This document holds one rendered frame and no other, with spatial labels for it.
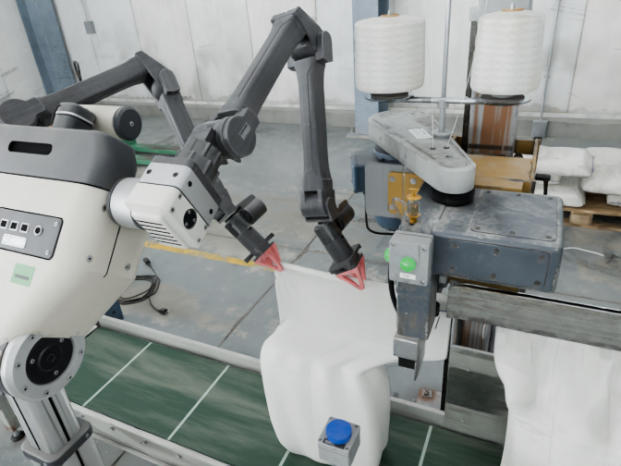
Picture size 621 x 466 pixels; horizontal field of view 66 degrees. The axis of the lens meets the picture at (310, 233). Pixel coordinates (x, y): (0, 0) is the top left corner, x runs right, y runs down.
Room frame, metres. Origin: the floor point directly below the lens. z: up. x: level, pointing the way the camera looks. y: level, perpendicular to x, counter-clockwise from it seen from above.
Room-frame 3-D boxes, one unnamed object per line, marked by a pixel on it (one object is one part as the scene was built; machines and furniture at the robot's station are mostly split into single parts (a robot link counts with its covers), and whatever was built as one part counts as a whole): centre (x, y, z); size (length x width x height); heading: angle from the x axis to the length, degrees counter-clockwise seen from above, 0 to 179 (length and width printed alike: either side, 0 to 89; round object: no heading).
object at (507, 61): (1.06, -0.45, 1.61); 0.15 x 0.14 x 0.17; 63
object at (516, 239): (0.86, -0.36, 1.21); 0.30 x 0.25 x 0.30; 63
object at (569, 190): (3.42, -1.83, 0.20); 0.67 x 0.44 x 0.15; 63
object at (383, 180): (1.21, -0.30, 1.23); 0.28 x 0.07 x 0.16; 63
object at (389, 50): (1.18, -0.22, 1.61); 0.17 x 0.17 x 0.17
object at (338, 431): (0.75, -0.03, 0.84); 0.06 x 0.06 x 0.02
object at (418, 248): (0.78, -0.19, 1.29); 0.08 x 0.05 x 0.09; 63
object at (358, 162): (1.32, -0.17, 1.25); 0.10 x 0.08 x 0.12; 178
